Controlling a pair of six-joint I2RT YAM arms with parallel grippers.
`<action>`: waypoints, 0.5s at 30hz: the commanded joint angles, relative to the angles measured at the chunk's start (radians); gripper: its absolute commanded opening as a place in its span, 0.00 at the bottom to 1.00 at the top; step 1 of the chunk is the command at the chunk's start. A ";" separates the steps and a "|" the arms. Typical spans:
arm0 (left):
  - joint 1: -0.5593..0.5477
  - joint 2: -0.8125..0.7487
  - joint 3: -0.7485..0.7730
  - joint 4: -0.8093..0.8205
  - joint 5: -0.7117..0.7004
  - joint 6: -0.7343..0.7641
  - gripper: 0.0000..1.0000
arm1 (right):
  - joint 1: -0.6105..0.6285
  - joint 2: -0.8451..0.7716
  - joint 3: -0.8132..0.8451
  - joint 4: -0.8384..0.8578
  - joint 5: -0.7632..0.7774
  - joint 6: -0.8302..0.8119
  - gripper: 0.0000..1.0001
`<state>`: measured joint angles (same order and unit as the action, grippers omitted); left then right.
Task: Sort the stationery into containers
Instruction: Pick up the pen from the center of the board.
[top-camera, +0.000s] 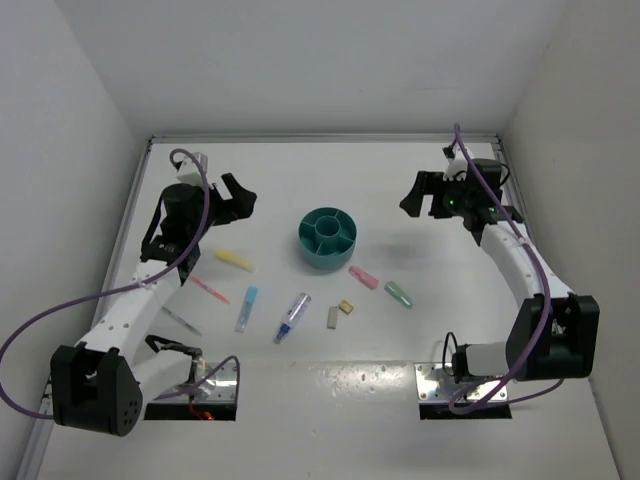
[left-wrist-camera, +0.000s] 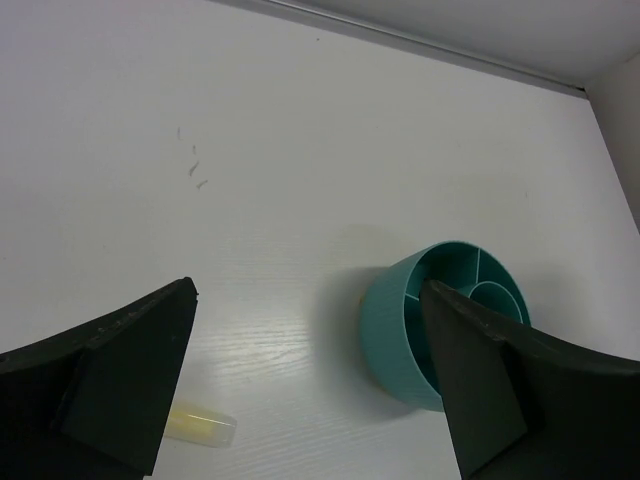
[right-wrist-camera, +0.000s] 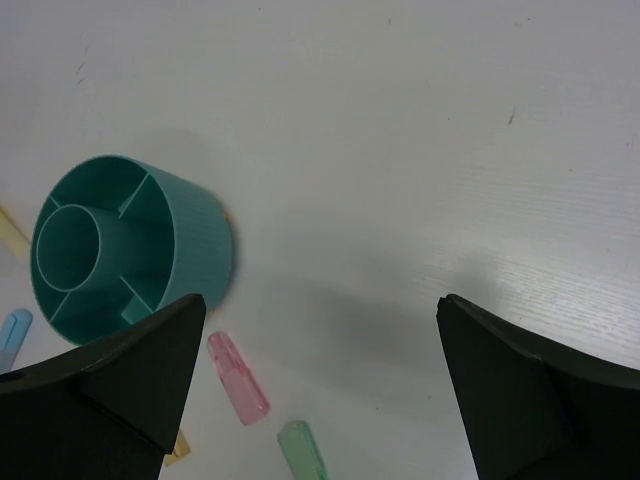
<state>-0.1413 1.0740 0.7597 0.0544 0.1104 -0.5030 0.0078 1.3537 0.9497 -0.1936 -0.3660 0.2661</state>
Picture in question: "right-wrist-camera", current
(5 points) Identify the green highlighter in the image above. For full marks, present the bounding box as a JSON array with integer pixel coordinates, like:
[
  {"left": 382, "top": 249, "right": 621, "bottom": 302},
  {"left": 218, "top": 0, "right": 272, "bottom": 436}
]
[{"left": 277, "top": 420, "right": 329, "bottom": 480}]

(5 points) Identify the yellow eraser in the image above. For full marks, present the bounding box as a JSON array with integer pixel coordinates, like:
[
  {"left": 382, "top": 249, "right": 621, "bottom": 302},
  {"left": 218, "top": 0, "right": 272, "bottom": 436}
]
[{"left": 164, "top": 429, "right": 191, "bottom": 467}]

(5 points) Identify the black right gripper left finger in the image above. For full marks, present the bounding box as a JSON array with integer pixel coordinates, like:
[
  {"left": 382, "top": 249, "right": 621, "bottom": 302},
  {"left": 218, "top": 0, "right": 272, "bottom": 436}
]
[{"left": 1, "top": 294, "right": 206, "bottom": 479}]

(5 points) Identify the pink highlighter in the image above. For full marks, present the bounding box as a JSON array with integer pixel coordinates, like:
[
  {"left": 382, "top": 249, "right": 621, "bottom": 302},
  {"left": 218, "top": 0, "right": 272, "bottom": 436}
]
[{"left": 207, "top": 331, "right": 270, "bottom": 426}]

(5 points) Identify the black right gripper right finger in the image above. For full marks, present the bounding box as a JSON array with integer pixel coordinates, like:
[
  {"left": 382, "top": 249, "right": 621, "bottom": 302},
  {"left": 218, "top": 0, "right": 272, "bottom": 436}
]
[{"left": 437, "top": 294, "right": 639, "bottom": 479}]

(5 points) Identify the teal round desk organizer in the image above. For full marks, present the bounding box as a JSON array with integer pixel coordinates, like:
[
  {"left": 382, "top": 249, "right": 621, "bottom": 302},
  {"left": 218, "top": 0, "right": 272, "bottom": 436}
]
[{"left": 30, "top": 155, "right": 234, "bottom": 345}]

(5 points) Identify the blue highlighter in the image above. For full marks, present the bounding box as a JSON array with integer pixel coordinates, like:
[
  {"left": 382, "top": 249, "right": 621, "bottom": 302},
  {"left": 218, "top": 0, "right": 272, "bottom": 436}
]
[{"left": 0, "top": 308, "right": 33, "bottom": 374}]

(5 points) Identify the yellow highlighter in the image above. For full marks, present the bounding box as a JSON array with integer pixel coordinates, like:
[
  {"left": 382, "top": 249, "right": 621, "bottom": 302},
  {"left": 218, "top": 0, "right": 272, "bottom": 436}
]
[{"left": 0, "top": 209, "right": 31, "bottom": 263}]

